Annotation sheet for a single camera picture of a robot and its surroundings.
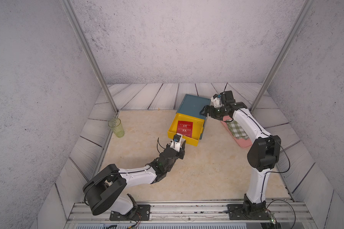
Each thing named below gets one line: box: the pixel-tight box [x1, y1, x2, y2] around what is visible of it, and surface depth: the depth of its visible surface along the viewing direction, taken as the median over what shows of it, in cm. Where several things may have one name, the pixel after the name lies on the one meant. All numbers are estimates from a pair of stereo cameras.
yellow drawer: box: [167, 112, 205, 147], surface depth 91 cm
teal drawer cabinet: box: [176, 93, 211, 140], surface depth 93 cm
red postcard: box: [176, 120, 194, 138], surface depth 92 cm
